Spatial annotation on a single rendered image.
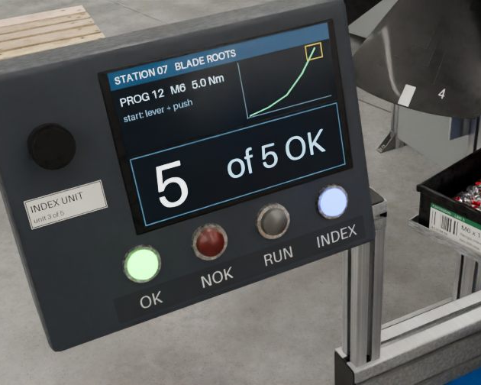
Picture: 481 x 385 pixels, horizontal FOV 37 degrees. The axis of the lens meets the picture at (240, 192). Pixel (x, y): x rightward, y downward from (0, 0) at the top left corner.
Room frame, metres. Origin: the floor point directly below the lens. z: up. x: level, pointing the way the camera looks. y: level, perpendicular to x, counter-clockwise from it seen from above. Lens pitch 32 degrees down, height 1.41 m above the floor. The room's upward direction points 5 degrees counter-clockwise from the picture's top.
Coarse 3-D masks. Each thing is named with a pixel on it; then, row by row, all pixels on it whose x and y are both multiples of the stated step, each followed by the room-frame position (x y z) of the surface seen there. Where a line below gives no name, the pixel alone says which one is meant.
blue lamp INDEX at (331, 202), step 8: (336, 184) 0.45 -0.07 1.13; (320, 192) 0.44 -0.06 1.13; (328, 192) 0.44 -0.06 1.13; (336, 192) 0.44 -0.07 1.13; (344, 192) 0.45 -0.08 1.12; (320, 200) 0.44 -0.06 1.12; (328, 200) 0.44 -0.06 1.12; (336, 200) 0.44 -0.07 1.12; (344, 200) 0.44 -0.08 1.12; (320, 208) 0.44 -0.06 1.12; (328, 208) 0.44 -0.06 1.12; (336, 208) 0.44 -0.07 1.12; (344, 208) 0.45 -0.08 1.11; (328, 216) 0.44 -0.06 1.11; (336, 216) 0.44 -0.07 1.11
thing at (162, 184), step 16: (176, 144) 0.42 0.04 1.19; (192, 144) 0.43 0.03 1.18; (128, 160) 0.41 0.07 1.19; (144, 160) 0.41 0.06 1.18; (160, 160) 0.42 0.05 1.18; (176, 160) 0.42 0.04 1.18; (192, 160) 0.42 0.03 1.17; (144, 176) 0.41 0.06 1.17; (160, 176) 0.41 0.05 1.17; (176, 176) 0.42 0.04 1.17; (192, 176) 0.42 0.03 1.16; (144, 192) 0.41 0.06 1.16; (160, 192) 0.41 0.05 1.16; (176, 192) 0.41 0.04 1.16; (192, 192) 0.42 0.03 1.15; (208, 192) 0.42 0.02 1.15; (144, 208) 0.40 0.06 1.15; (160, 208) 0.41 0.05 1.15; (176, 208) 0.41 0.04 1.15; (192, 208) 0.41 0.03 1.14; (208, 208) 0.42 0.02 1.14; (144, 224) 0.40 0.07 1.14
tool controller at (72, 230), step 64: (320, 0) 0.50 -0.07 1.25; (0, 64) 0.46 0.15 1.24; (64, 64) 0.42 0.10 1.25; (128, 64) 0.43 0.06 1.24; (192, 64) 0.44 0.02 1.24; (256, 64) 0.46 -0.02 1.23; (320, 64) 0.47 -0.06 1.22; (0, 128) 0.39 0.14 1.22; (64, 128) 0.40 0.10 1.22; (128, 128) 0.42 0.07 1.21; (192, 128) 0.43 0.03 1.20; (256, 128) 0.44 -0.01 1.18; (320, 128) 0.46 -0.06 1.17; (64, 192) 0.39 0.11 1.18; (128, 192) 0.40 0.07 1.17; (256, 192) 0.43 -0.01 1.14; (64, 256) 0.38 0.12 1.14; (192, 256) 0.40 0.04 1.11; (256, 256) 0.42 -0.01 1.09; (320, 256) 0.43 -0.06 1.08; (64, 320) 0.36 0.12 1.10; (128, 320) 0.37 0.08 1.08
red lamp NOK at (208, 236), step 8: (208, 224) 0.41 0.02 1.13; (216, 224) 0.41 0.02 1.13; (200, 232) 0.41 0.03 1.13; (208, 232) 0.41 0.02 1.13; (216, 232) 0.41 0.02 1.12; (224, 232) 0.41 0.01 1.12; (192, 240) 0.40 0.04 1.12; (200, 240) 0.40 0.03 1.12; (208, 240) 0.40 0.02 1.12; (216, 240) 0.40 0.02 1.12; (224, 240) 0.41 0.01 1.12; (192, 248) 0.40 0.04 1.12; (200, 248) 0.40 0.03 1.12; (208, 248) 0.40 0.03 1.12; (216, 248) 0.40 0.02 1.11; (224, 248) 0.41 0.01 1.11; (200, 256) 0.40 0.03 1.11; (208, 256) 0.40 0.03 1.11; (216, 256) 0.40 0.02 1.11
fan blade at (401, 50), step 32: (416, 0) 1.08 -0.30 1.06; (448, 0) 1.07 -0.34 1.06; (480, 0) 1.06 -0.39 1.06; (384, 32) 1.07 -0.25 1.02; (416, 32) 1.05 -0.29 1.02; (448, 32) 1.03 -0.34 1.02; (480, 32) 1.03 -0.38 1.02; (384, 64) 1.03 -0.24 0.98; (416, 64) 1.01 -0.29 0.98; (448, 64) 1.00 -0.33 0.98; (480, 64) 0.99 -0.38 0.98; (384, 96) 1.00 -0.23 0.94; (416, 96) 0.98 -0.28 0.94; (448, 96) 0.97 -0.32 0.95; (480, 96) 0.96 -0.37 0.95
